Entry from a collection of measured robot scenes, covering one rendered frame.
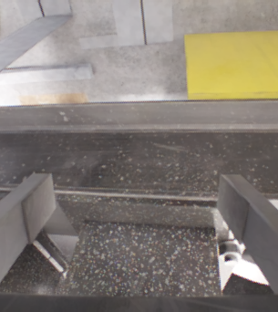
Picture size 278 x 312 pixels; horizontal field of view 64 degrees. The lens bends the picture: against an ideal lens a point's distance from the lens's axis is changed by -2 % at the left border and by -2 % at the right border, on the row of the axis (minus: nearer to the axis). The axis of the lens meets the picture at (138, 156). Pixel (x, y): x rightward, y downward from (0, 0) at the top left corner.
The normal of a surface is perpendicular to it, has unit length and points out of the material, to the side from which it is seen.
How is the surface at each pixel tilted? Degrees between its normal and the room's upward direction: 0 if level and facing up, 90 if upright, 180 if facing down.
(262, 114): 0
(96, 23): 0
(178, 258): 90
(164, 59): 0
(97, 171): 90
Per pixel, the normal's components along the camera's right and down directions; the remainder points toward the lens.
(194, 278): -0.11, -0.72
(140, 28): -0.25, 0.69
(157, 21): 0.05, 0.69
